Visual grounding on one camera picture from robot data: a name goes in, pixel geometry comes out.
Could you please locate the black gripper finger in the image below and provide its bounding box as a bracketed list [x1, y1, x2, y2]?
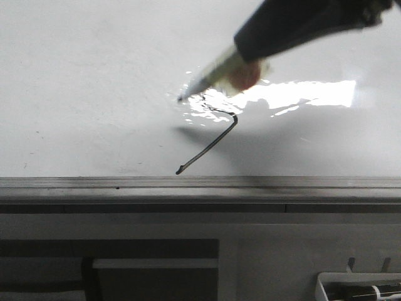
[234, 0, 393, 62]

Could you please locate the white taped whiteboard marker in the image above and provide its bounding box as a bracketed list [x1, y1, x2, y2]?
[177, 45, 270, 102]

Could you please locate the black capped marker in tray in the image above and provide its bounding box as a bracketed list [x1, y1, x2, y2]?
[326, 282, 400, 301]

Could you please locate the white marker tray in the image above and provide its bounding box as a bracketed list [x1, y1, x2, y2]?
[315, 272, 400, 300]

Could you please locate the white whiteboard with aluminium frame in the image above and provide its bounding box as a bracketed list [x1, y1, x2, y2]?
[1, 1, 400, 213]

